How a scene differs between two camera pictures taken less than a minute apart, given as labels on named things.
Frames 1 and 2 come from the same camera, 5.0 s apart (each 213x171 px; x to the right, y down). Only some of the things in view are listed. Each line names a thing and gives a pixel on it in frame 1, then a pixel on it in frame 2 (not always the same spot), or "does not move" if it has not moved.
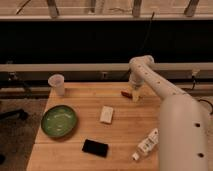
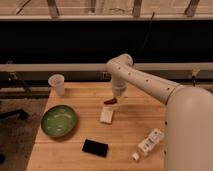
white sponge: (106, 115) does not move
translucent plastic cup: (57, 83) does not move
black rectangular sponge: (95, 148) does not move
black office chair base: (19, 113) does not move
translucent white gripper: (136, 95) → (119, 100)
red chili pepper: (127, 94) → (109, 102)
